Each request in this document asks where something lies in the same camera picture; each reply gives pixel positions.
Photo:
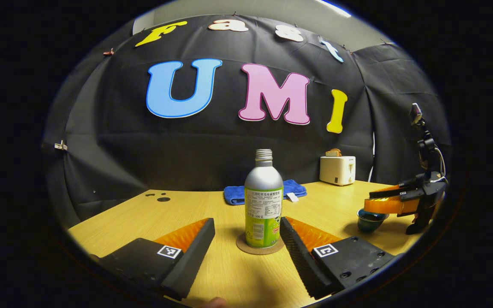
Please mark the red clip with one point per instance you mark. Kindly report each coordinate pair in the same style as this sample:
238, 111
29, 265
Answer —
108, 52

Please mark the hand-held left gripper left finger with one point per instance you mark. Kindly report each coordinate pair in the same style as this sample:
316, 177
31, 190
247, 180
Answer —
188, 261

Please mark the folded blue towel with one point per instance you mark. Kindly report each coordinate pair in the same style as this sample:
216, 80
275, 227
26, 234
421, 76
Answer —
236, 194

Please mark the white toaster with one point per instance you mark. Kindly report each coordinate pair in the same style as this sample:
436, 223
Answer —
337, 170

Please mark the white clip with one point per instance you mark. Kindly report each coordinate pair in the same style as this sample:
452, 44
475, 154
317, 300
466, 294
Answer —
60, 146

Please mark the round brown coaster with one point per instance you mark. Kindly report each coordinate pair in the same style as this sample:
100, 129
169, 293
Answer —
246, 249

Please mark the toast slice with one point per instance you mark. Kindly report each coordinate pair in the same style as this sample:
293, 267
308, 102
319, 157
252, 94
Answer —
333, 152

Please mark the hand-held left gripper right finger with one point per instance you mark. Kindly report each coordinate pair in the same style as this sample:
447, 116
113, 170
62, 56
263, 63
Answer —
300, 256

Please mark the black backdrop cloth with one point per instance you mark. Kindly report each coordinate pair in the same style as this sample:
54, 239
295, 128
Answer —
238, 145

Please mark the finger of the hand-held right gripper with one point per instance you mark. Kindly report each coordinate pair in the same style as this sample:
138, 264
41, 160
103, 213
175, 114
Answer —
394, 193
385, 206

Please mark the teal teacup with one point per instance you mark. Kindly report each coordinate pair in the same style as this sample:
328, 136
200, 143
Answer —
368, 225

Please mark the silver water bottle green label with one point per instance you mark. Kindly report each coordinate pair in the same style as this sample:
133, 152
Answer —
263, 205

